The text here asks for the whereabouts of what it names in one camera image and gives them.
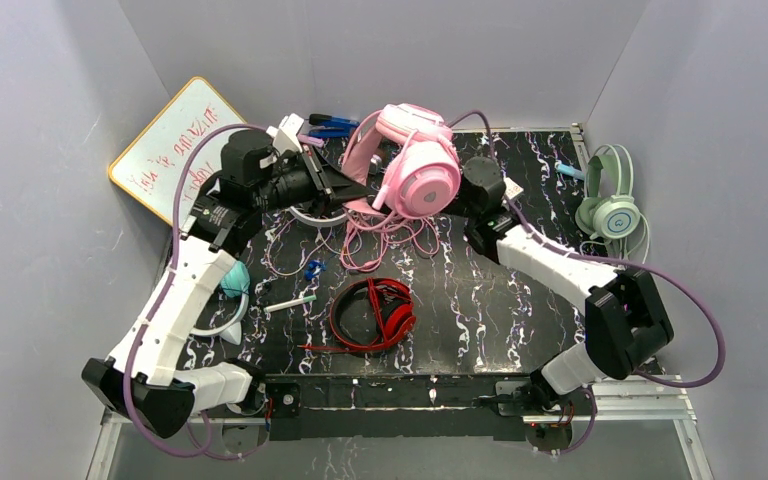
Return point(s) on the white green marker pen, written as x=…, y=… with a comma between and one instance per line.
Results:
x=289, y=304

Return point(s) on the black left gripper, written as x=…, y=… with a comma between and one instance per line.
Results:
x=321, y=183

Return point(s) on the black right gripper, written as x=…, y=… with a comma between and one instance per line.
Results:
x=456, y=201

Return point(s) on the light blue pen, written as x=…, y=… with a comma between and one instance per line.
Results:
x=570, y=171

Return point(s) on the white red small box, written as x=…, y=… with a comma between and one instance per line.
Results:
x=513, y=189

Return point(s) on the pink marker pen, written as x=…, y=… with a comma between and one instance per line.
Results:
x=311, y=141

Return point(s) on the pink headphones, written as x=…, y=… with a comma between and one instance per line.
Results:
x=422, y=179

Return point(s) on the mint green headphones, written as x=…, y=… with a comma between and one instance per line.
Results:
x=608, y=213

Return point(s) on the blue black tool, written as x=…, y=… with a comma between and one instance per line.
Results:
x=327, y=126

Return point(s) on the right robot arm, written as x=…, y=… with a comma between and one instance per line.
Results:
x=625, y=321

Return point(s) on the white board yellow frame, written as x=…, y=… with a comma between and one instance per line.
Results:
x=149, y=169

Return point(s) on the teal white cat-ear headphones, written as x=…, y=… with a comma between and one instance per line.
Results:
x=227, y=325

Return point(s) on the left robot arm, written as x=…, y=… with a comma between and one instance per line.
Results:
x=139, y=378

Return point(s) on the black table front rail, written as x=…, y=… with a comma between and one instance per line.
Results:
x=504, y=406

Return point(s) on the red headphones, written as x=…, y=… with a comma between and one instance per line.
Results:
x=391, y=303

